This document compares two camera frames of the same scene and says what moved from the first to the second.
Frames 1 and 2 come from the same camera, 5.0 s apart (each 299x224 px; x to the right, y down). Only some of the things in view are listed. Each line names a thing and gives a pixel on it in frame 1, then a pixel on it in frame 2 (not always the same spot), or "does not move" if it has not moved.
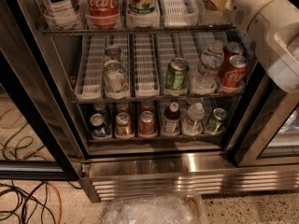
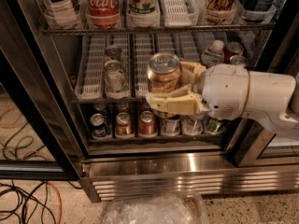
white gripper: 246,4 -> 224,90
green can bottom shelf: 216,122 does not move
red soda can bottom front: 147,125 does not move
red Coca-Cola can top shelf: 102,7 does not move
